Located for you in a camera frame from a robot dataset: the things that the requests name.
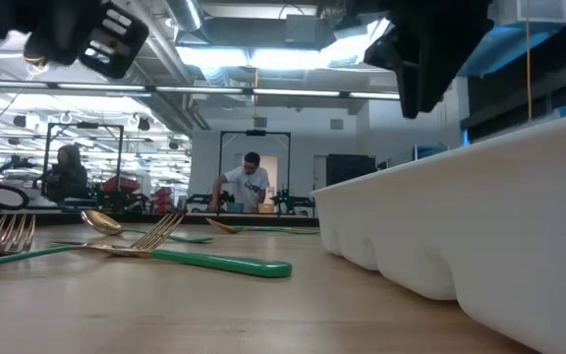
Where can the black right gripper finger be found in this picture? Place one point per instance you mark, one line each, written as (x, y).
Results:
(425, 83)
(383, 54)

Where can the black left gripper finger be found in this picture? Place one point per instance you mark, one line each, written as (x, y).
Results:
(138, 37)

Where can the computer monitor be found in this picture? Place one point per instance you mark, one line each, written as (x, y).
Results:
(430, 151)

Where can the long ceiling strip light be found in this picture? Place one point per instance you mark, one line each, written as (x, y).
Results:
(199, 90)

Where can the grey ceiling air unit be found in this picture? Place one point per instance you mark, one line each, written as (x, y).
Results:
(302, 32)

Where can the black cabinet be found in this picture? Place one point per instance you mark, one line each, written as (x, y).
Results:
(349, 169)

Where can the red bag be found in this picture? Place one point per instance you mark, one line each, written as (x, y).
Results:
(121, 184)

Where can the white plastic cutlery tray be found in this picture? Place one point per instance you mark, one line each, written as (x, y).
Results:
(484, 221)

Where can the person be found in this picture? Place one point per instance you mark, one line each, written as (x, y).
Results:
(248, 184)
(69, 182)

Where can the red storage bins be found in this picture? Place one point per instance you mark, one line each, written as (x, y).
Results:
(163, 196)

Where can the yellow box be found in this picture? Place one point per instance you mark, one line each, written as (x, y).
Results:
(266, 208)

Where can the teal box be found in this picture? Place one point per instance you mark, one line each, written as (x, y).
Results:
(235, 208)

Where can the silver ventilation duct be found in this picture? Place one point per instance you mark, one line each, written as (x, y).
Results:
(185, 12)

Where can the black gantry frame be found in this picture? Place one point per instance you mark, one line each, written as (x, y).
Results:
(84, 125)
(255, 133)

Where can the black aluminium table frame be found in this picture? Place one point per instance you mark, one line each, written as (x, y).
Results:
(57, 219)

